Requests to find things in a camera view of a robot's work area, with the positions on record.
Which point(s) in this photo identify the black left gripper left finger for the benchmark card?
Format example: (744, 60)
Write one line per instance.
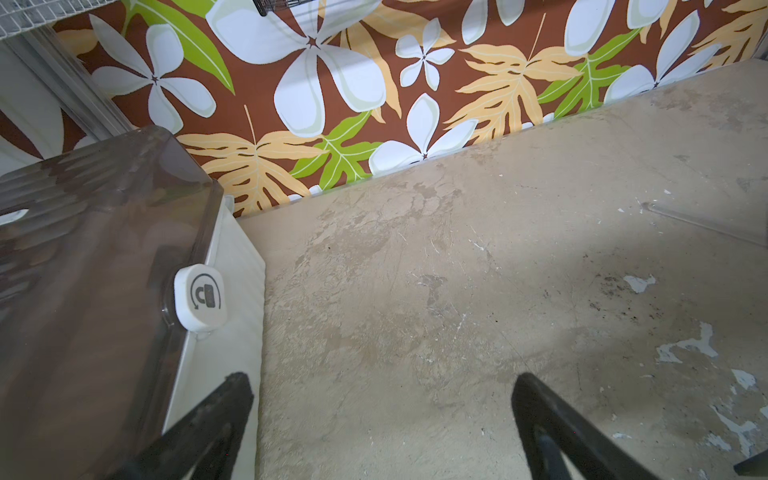
(204, 444)

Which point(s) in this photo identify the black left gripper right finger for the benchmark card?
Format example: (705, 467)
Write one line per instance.
(551, 432)

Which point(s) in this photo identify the brown lid storage box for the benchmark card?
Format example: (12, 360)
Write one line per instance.
(129, 292)

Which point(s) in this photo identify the aluminium frame post left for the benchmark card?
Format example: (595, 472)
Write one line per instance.
(45, 56)

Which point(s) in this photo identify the black wire basket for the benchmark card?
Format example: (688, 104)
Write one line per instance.
(264, 7)

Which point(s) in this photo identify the white wire basket left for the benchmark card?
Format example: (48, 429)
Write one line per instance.
(19, 16)

